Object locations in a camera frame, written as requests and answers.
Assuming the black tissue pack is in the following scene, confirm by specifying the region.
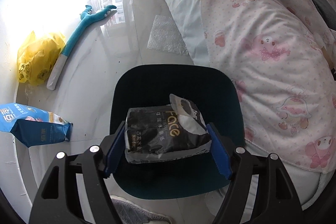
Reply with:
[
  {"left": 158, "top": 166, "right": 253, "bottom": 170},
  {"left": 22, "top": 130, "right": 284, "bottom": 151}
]
[{"left": 125, "top": 94, "right": 212, "bottom": 164}]

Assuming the dark teal trash bin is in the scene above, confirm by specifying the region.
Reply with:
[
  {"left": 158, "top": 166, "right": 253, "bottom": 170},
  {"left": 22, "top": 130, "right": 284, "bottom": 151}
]
[{"left": 110, "top": 64, "right": 245, "bottom": 200}]

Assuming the grey floor mat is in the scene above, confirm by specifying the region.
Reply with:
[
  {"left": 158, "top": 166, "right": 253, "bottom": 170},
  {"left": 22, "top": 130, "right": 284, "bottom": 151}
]
[{"left": 110, "top": 196, "right": 175, "bottom": 224}]

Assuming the blue snack bag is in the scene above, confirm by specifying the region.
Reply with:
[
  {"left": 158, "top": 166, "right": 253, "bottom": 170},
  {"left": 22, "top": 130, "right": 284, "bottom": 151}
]
[{"left": 1, "top": 103, "right": 73, "bottom": 148}]

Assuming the yellow plastic bag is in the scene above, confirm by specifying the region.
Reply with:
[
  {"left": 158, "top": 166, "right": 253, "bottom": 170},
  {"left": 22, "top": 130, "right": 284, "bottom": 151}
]
[{"left": 17, "top": 32, "right": 66, "bottom": 86}]

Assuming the pink patterned duvet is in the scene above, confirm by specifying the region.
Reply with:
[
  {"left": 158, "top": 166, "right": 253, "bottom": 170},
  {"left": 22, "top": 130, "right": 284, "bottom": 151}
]
[{"left": 201, "top": 0, "right": 335, "bottom": 173}]

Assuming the bubble wrap sheet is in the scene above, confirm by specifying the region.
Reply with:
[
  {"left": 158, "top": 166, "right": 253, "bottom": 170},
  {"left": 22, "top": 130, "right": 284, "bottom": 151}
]
[{"left": 147, "top": 15, "right": 189, "bottom": 56}]

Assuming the white mattress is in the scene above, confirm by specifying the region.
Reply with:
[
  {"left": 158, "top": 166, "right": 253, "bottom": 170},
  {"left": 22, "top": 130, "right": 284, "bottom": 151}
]
[{"left": 165, "top": 0, "right": 335, "bottom": 208}]

